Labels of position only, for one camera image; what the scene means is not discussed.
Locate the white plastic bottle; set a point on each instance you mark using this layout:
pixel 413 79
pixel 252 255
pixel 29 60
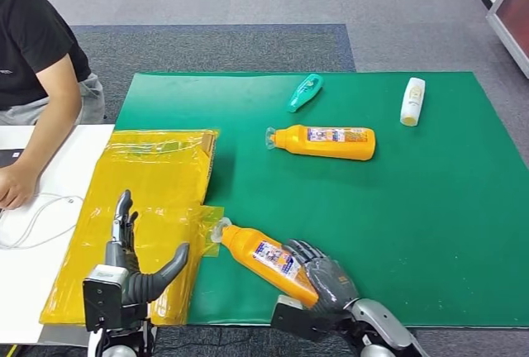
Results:
pixel 412 100

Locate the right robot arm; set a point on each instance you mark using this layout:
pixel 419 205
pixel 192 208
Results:
pixel 380 319

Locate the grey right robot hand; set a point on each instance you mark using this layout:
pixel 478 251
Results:
pixel 330 286

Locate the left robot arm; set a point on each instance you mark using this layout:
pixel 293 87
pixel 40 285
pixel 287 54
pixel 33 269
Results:
pixel 120 346

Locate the person's hand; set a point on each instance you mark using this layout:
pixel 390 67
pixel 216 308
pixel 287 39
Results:
pixel 16 185

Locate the orange bottle, clear cap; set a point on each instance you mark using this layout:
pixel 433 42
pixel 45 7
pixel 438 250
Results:
pixel 330 149

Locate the green table mat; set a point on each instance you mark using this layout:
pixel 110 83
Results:
pixel 392 223

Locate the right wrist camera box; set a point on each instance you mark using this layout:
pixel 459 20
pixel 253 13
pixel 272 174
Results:
pixel 295 319

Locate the person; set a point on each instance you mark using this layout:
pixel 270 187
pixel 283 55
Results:
pixel 29 37

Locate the yellow film wrapped cardboard box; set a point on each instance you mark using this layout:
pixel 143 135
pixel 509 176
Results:
pixel 157 179

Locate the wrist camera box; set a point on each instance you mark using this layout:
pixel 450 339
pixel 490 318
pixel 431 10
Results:
pixel 103 300
pixel 295 319

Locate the teal plastic bottle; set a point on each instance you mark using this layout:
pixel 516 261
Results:
pixel 306 91

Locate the person's forearm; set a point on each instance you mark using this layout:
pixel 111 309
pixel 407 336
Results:
pixel 53 119

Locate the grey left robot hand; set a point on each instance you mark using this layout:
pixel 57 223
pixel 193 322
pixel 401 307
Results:
pixel 124 256

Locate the orange bottle with red label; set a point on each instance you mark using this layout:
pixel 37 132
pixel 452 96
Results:
pixel 256 253

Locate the white framed red cabinet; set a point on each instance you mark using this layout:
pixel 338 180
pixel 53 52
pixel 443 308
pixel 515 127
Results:
pixel 512 15

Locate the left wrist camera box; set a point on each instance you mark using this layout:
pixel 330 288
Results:
pixel 103 300

